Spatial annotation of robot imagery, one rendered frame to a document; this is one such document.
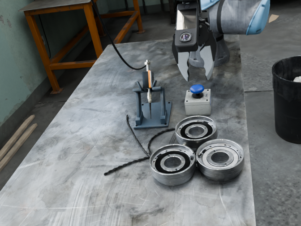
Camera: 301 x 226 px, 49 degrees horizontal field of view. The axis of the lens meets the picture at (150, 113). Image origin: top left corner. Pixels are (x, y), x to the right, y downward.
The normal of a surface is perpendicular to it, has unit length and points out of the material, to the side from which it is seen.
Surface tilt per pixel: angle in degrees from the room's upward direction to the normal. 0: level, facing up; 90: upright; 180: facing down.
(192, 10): 31
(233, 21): 86
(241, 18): 81
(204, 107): 90
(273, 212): 0
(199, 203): 0
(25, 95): 90
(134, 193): 0
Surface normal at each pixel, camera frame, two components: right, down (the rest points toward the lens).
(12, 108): 0.97, -0.04
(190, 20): -0.25, -0.42
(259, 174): -0.17, -0.83
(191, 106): -0.18, 0.56
